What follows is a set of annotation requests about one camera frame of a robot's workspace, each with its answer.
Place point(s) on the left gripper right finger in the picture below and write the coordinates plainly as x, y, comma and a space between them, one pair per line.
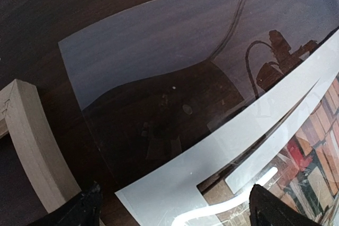
267, 209

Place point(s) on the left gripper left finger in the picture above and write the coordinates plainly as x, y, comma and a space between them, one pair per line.
82, 209

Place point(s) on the light wooden picture frame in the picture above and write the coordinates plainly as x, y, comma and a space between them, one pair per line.
23, 118

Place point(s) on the white mat board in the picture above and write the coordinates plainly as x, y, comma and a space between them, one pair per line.
169, 195

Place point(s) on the clear acrylic sheet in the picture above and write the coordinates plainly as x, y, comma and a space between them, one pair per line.
155, 79

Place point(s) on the cat photo print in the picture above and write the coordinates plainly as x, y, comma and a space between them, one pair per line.
303, 174

